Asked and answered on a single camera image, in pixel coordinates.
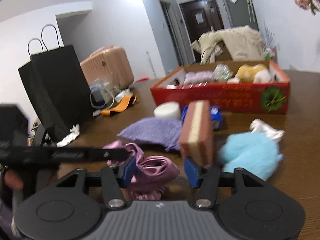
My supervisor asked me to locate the fluffy light blue plush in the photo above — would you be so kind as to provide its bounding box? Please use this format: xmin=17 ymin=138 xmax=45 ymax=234
xmin=218 ymin=132 xmax=284 ymax=181

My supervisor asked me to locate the yellow white plush toy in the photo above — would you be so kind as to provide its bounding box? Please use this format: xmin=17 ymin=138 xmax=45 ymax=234
xmin=235 ymin=64 xmax=272 ymax=83

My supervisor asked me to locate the pink hard suitcase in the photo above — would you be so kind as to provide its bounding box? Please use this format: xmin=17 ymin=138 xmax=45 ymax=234
xmin=80 ymin=46 xmax=135 ymax=89

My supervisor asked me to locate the blue tissue pack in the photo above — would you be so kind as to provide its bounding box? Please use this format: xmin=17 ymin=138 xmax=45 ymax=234
xmin=181 ymin=106 xmax=223 ymax=131

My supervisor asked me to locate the person's left hand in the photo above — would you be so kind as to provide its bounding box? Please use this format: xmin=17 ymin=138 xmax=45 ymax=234
xmin=4 ymin=170 xmax=24 ymax=191

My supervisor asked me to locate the beige coat on chair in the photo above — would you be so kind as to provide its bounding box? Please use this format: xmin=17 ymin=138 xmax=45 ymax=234
xmin=190 ymin=25 xmax=266 ymax=64

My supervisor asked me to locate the orange elastic band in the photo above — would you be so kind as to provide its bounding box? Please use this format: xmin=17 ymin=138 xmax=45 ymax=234
xmin=101 ymin=95 xmax=137 ymax=116

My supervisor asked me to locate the purple knitted cloth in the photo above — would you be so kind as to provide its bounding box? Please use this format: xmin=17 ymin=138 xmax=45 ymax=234
xmin=117 ymin=117 xmax=182 ymax=151

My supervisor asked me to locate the black paper bag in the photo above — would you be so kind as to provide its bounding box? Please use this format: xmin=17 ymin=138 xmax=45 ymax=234
xmin=18 ymin=38 xmax=93 ymax=142

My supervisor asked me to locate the pink satin scrunchie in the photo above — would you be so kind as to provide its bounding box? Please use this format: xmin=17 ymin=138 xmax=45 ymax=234
xmin=104 ymin=140 xmax=180 ymax=200

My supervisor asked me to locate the grey refrigerator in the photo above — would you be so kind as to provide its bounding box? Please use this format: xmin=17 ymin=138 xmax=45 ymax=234
xmin=223 ymin=0 xmax=259 ymax=31

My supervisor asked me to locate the lilac fuzzy headband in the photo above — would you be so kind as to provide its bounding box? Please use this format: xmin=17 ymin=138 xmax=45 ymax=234
xmin=183 ymin=71 xmax=215 ymax=85

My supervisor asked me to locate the white crumpled tissue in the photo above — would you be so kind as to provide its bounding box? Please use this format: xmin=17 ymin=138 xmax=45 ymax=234
xmin=56 ymin=124 xmax=80 ymax=147

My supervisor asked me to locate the white round foam sponge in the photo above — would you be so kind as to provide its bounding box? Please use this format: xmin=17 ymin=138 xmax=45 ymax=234
xmin=153 ymin=101 xmax=181 ymax=120

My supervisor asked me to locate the dark brown entrance door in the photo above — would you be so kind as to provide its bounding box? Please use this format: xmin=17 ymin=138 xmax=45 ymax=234
xmin=180 ymin=0 xmax=224 ymax=42

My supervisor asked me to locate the red cardboard box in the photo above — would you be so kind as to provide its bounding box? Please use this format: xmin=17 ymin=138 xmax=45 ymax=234
xmin=151 ymin=60 xmax=291 ymax=114

